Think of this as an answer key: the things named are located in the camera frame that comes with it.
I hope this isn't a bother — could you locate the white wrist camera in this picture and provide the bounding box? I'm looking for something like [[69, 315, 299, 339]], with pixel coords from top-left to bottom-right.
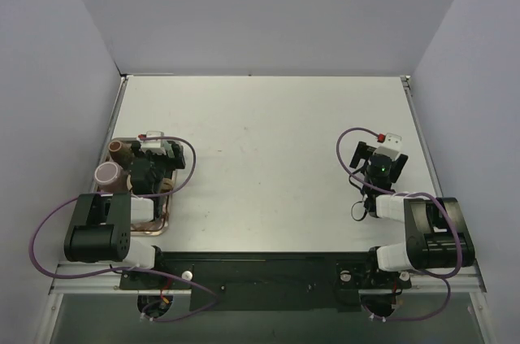
[[138, 131, 167, 155], [374, 133, 402, 160]]

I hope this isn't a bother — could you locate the metal tray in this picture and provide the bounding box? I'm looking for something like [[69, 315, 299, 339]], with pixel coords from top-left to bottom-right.
[[107, 140, 179, 236]]

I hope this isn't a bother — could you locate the mauve pink mug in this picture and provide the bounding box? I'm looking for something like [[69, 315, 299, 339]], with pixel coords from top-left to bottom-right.
[[94, 161, 128, 194]]

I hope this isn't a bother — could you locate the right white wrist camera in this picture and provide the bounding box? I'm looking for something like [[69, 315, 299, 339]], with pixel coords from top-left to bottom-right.
[[374, 133, 402, 160]]

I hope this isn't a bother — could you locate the purple cable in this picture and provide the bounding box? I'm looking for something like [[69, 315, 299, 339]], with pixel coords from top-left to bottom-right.
[[336, 127, 469, 322], [28, 137, 220, 324]]

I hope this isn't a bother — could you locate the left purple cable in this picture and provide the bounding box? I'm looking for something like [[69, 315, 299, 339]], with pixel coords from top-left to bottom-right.
[[28, 137, 220, 324]]

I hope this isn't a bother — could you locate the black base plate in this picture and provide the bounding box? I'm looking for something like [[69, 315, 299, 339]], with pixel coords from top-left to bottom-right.
[[120, 251, 411, 312]]

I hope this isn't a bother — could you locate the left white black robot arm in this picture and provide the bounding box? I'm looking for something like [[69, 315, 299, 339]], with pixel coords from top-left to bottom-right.
[[63, 132, 186, 289]]

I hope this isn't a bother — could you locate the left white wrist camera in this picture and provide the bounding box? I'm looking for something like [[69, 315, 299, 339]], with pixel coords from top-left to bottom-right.
[[138, 131, 167, 155]]

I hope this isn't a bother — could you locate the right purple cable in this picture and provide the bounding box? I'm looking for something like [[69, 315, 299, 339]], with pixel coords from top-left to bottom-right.
[[336, 127, 469, 322]]

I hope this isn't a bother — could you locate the brown mug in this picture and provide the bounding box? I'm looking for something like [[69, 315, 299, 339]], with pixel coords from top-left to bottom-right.
[[108, 140, 134, 169]]

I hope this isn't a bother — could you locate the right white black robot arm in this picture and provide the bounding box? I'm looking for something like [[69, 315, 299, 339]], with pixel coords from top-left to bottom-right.
[[349, 138, 475, 286]]

